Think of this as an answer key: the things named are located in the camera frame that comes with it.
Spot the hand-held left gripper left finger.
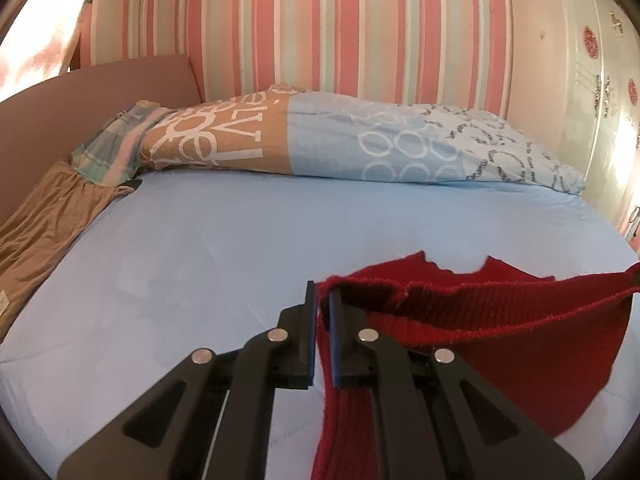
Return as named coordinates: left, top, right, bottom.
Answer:
left=57, top=280, right=318, bottom=480

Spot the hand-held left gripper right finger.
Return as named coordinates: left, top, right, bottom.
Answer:
left=327, top=287, right=586, bottom=480

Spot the red knit sweater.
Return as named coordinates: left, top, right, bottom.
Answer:
left=310, top=250, right=640, bottom=480

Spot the light blue bed sheet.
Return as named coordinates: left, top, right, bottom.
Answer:
left=0, top=170, right=640, bottom=480

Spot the printed blue and tan quilt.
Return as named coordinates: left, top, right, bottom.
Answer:
left=140, top=85, right=587, bottom=196

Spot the plaid pillow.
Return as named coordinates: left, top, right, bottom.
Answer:
left=70, top=100, right=173, bottom=186

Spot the brown folded garment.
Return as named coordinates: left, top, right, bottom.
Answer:
left=0, top=160, right=141, bottom=343

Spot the pink headboard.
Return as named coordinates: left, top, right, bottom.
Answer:
left=0, top=53, right=203, bottom=231

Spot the white wardrobe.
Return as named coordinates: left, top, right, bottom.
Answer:
left=555, top=0, right=640, bottom=241

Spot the bright window curtain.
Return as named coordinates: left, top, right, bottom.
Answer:
left=0, top=0, right=108, bottom=103

